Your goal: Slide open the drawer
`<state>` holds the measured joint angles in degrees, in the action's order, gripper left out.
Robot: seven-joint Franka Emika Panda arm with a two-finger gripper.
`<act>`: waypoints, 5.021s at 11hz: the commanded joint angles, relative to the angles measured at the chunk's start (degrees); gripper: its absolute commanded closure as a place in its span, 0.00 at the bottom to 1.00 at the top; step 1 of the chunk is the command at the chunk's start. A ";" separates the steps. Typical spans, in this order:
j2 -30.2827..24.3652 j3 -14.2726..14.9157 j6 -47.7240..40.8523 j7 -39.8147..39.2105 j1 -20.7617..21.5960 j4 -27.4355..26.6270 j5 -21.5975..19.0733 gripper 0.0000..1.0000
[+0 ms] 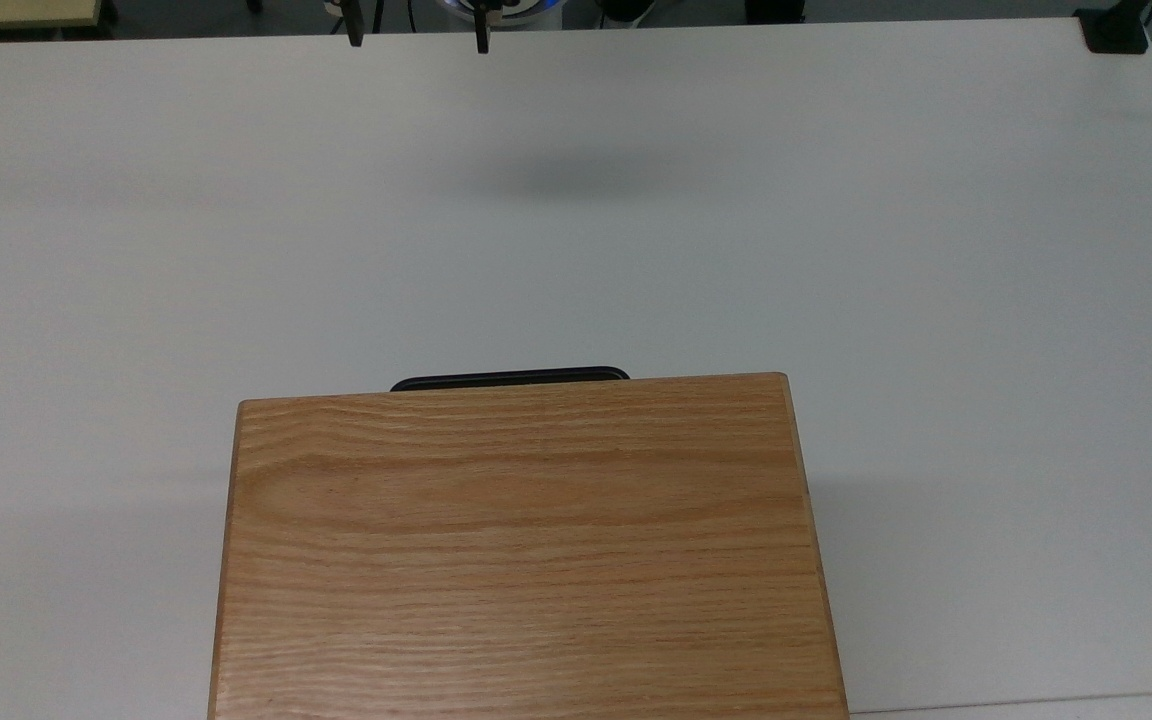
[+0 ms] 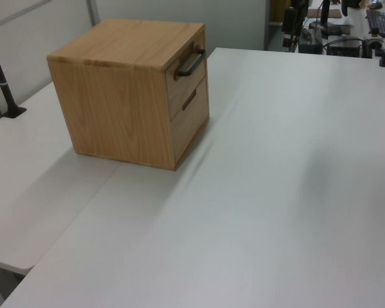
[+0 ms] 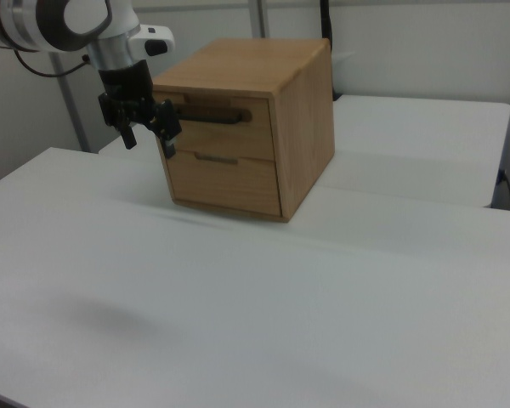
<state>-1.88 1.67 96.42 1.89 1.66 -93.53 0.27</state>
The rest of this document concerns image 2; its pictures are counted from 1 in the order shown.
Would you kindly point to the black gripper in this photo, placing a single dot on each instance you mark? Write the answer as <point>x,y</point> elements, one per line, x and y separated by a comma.
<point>289,20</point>

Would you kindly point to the black computer keyboard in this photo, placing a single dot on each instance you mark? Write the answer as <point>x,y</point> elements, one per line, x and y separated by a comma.
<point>379,22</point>

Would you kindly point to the brown desk mat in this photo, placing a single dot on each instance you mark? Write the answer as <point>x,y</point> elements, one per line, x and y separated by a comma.
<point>332,13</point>

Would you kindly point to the dark grey equipment box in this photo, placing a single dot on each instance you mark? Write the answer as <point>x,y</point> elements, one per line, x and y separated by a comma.
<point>311,45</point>

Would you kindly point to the white partition frame post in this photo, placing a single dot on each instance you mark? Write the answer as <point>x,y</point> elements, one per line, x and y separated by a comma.
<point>92,11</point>

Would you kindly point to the black monitor stand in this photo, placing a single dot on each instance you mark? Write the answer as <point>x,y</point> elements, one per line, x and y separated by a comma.
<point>324,19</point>

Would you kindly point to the wooden drawer with slot grip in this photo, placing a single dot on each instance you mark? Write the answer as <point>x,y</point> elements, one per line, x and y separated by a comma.
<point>189,131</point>

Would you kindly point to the black box device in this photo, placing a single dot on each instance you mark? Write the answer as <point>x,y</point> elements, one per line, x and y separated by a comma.
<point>345,47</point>

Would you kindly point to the black pole stand with base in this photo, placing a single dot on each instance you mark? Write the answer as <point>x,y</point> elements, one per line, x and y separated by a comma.
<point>4,93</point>

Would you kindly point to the light wooden drawer cabinet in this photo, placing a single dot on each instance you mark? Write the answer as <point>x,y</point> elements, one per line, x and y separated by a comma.
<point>115,96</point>

